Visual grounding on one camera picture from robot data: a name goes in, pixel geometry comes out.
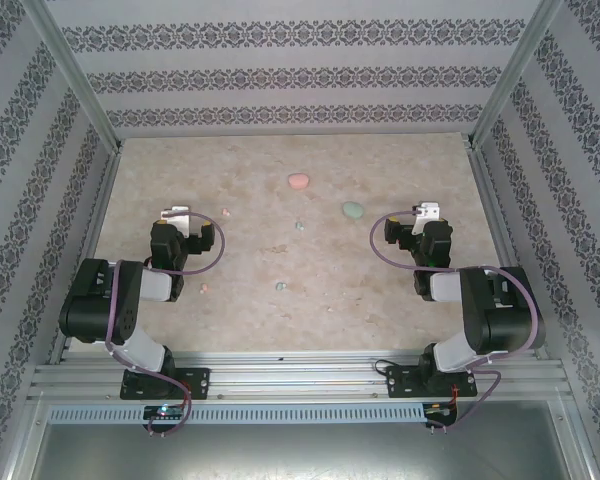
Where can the aluminium mounting rail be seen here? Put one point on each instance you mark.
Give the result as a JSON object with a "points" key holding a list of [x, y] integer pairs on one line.
{"points": [[300, 375]]}

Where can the aluminium frame post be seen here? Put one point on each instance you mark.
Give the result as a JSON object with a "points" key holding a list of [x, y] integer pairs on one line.
{"points": [[517, 70], [75, 70]]}

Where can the green earbud charging case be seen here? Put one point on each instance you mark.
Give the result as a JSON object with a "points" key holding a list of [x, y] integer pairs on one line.
{"points": [[352, 210]]}

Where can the aluminium side rail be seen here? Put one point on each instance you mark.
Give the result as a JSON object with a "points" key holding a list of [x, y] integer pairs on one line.
{"points": [[92, 240], [505, 240]]}

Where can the small circuit board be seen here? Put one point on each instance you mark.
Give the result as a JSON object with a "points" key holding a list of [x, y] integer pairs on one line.
{"points": [[162, 411], [440, 410]]}

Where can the right aluminium side rail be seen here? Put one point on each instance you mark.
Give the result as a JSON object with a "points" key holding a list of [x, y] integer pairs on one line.
{"points": [[505, 240]]}

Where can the right aluminium frame post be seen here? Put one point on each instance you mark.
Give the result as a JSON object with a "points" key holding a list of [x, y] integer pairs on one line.
{"points": [[517, 70]]}

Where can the left aluminium frame post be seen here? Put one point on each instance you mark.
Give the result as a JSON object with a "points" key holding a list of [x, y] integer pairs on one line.
{"points": [[75, 70]]}

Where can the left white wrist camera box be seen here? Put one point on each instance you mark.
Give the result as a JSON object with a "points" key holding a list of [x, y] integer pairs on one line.
{"points": [[180, 217]]}

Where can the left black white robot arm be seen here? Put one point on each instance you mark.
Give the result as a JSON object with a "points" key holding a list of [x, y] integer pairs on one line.
{"points": [[95, 305]]}

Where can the pink earbud charging case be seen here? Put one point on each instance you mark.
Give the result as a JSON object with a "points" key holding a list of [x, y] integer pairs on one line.
{"points": [[298, 181]]}

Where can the left small circuit board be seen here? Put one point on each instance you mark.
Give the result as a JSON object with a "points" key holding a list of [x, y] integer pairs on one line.
{"points": [[162, 411]]}

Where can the left aluminium side rail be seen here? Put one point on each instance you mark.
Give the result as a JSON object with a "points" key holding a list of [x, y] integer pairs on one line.
{"points": [[92, 240]]}

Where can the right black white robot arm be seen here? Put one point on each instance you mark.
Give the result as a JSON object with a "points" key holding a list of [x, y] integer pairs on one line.
{"points": [[500, 320]]}

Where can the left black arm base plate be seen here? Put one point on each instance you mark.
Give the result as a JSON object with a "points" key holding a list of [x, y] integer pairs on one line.
{"points": [[197, 382]]}

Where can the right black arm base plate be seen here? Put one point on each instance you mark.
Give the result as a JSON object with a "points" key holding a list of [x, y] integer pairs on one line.
{"points": [[397, 382]]}

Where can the grey metal tray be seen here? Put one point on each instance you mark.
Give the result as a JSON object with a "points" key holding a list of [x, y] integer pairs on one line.
{"points": [[300, 450]]}

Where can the right small circuit board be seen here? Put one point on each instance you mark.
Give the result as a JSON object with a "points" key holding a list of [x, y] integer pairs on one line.
{"points": [[440, 410]]}

